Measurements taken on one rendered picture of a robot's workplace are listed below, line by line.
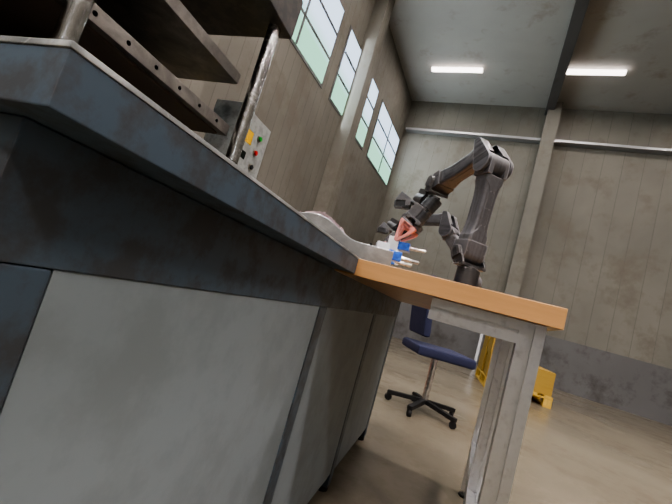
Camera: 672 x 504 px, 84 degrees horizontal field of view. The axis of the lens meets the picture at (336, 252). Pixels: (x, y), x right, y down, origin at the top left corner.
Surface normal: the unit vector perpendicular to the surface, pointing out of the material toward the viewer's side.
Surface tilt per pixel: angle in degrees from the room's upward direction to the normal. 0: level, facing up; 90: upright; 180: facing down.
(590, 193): 90
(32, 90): 90
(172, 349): 90
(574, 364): 90
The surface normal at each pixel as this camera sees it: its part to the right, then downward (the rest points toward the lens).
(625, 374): -0.36, -0.20
